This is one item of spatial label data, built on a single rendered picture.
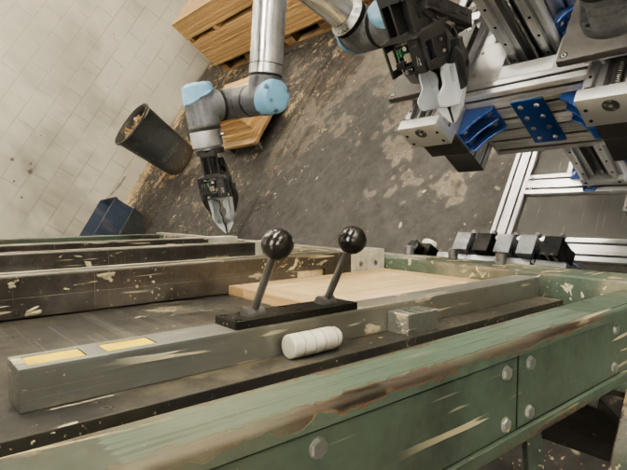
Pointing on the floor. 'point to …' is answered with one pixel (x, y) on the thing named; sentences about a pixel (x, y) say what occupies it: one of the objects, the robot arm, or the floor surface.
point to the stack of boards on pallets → (239, 28)
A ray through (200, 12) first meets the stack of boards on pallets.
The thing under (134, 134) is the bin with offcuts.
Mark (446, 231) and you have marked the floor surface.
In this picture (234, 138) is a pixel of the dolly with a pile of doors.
